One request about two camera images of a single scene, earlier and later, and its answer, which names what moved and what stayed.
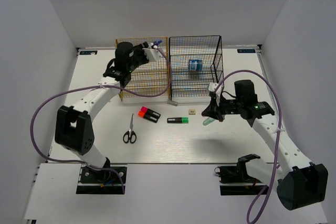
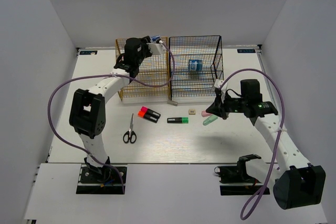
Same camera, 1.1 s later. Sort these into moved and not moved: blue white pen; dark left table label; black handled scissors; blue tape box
Moved: blue white pen
Not moved: black handled scissors; dark left table label; blue tape box
